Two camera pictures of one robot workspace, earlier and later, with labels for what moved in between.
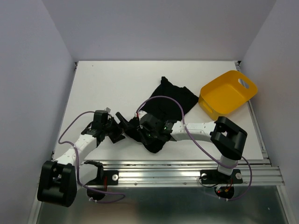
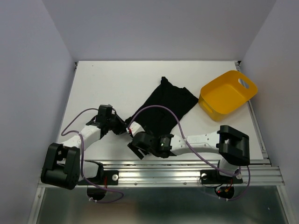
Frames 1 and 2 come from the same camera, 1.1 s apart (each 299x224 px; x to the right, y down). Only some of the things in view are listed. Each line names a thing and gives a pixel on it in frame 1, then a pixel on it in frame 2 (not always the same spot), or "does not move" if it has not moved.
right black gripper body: [148, 136] to [153, 151]
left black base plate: [110, 178] does not move
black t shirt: [168, 102] does not move
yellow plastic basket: [223, 94] does not move
